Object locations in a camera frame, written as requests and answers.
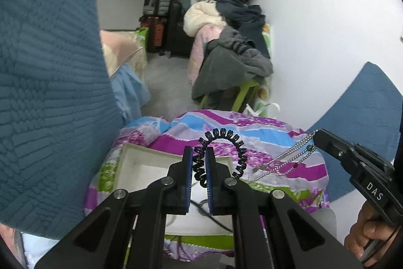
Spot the purple floral blanket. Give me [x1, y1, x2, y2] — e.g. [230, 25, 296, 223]
[84, 109, 330, 269]

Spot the silver chain necklace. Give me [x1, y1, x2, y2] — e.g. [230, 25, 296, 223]
[250, 132, 317, 183]

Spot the navy garment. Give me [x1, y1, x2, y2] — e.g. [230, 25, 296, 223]
[216, 0, 271, 57]

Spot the person's right hand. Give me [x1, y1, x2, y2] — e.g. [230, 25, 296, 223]
[344, 202, 394, 260]

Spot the grey hoodie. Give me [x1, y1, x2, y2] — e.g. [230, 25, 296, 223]
[191, 27, 274, 101]

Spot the floral printed bag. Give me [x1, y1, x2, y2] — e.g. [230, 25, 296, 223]
[252, 23, 275, 110]

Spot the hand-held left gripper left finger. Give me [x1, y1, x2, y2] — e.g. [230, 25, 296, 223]
[34, 145, 193, 269]

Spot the pink quilt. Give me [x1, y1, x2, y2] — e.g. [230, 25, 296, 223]
[188, 25, 225, 87]

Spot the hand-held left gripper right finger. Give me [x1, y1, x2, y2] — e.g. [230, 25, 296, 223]
[205, 146, 364, 269]

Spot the white plastic bag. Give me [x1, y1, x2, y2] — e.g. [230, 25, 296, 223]
[242, 103, 281, 117]

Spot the beige pink cushion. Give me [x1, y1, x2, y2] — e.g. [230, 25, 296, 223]
[100, 30, 148, 77]

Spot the white cardboard box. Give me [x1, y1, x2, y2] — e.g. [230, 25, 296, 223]
[114, 143, 235, 236]

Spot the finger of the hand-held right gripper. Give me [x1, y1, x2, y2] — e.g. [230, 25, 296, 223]
[313, 129, 356, 164]

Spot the green plastic stool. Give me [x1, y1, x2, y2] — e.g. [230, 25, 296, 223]
[198, 80, 260, 113]

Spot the red ribbed suitcase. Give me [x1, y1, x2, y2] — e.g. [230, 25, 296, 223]
[140, 16, 166, 52]

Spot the cream puffy jacket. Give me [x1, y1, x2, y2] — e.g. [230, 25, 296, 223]
[183, 2, 225, 36]

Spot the light blue cloth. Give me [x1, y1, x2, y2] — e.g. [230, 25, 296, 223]
[110, 64, 152, 121]

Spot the black coil hair tie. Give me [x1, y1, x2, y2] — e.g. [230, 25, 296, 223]
[193, 128, 248, 188]

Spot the black suitcase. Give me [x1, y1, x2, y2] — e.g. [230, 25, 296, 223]
[164, 0, 193, 58]

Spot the light blue printed sheet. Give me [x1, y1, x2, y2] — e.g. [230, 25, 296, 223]
[19, 231, 63, 269]

